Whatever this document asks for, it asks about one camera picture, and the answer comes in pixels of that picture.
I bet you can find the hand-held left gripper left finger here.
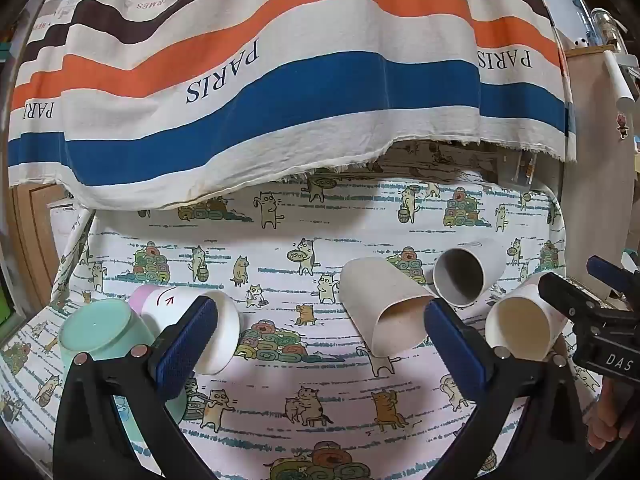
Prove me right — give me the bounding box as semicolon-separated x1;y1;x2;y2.
52;296;220;480

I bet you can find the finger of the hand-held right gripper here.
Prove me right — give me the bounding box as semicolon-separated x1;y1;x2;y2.
537;272;608;333
586;255;640;295

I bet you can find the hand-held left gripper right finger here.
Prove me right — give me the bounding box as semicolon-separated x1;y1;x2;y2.
423;298;589;480

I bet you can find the white paper cup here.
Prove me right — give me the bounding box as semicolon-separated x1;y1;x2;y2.
484;274;571;362

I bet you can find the beige paper cup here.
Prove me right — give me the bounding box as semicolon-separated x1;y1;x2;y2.
339;256;441;357

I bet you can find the white cup with pink base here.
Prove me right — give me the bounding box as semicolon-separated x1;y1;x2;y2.
129;284;242;376

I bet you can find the grey paper cup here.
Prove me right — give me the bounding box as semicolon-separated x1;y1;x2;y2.
432;238;507;308

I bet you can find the mint green cup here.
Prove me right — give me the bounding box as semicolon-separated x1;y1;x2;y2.
57;298;188;426

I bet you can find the person's right hand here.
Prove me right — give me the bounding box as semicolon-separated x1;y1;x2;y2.
585;374;632;455

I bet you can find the wooden cabinet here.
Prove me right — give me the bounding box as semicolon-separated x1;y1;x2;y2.
559;45;640;286

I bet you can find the cat-print tablecloth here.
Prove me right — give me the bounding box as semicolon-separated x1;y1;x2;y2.
0;139;603;480

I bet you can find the wooden door panel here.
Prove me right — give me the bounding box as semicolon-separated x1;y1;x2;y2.
9;183;68;307

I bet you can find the white tube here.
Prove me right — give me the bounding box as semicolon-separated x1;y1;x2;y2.
602;51;635;111

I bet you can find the clear glass bottle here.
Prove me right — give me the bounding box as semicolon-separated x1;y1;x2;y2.
590;7;629;55

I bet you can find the clear blue bottle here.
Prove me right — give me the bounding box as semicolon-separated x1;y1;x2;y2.
570;0;599;47

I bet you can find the striped cloth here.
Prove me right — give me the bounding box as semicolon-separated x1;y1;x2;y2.
7;0;579;211

